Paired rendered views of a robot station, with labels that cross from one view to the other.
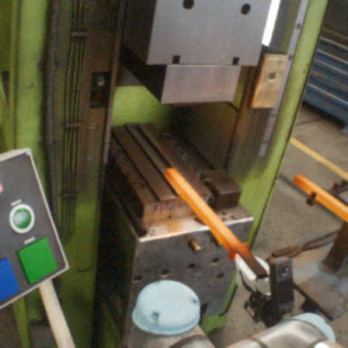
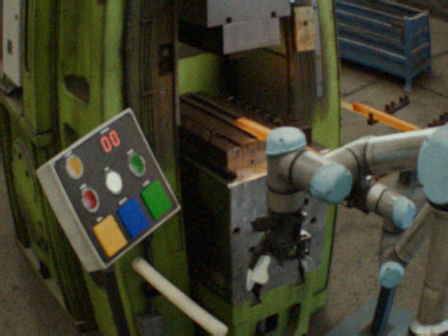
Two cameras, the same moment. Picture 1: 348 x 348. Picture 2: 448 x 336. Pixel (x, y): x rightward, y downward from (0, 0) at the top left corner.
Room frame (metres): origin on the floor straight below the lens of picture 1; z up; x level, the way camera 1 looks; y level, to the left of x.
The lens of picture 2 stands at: (-0.90, 0.15, 1.84)
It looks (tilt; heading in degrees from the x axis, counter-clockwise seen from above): 27 degrees down; 358
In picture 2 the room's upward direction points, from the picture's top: 2 degrees counter-clockwise
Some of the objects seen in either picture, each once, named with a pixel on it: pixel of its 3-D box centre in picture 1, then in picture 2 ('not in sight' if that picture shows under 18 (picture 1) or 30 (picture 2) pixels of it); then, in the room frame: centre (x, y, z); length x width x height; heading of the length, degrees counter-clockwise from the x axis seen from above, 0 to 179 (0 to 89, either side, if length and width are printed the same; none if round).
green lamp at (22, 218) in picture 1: (22, 218); (136, 164); (0.65, 0.29, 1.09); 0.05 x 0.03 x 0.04; 122
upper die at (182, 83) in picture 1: (165, 53); (210, 22); (1.15, 0.09, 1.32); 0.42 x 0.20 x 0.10; 32
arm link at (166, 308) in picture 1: (164, 328); (287, 160); (0.34, -0.02, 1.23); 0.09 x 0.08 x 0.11; 35
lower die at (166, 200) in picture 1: (147, 165); (213, 126); (1.15, 0.09, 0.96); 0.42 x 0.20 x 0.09; 32
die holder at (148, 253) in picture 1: (150, 227); (229, 198); (1.19, 0.05, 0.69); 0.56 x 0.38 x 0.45; 32
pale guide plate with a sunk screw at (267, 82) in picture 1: (268, 81); (303, 28); (1.25, -0.22, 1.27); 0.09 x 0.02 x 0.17; 122
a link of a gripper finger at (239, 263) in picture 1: (241, 275); not in sight; (0.71, -0.19, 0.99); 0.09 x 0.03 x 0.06; 35
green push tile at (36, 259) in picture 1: (36, 259); (154, 200); (0.62, 0.25, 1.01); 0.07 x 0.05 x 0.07; 147
